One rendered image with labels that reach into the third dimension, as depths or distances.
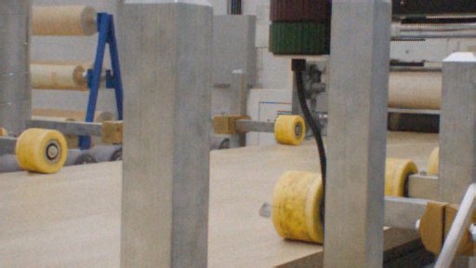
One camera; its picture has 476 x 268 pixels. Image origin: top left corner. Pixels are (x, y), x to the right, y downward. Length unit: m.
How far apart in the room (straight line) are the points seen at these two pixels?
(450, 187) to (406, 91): 2.24
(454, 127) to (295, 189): 0.21
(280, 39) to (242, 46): 9.92
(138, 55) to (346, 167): 0.26
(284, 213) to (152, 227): 0.56
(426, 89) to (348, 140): 2.45
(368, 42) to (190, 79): 0.24
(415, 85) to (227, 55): 7.67
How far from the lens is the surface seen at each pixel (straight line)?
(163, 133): 0.48
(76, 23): 7.77
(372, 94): 0.70
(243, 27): 10.65
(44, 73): 7.88
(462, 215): 0.71
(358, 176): 0.70
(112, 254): 0.98
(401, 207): 1.01
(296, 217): 1.04
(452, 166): 0.94
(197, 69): 0.49
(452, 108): 0.94
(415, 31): 3.21
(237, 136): 2.62
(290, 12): 0.72
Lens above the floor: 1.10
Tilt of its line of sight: 4 degrees down
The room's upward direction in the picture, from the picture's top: 1 degrees clockwise
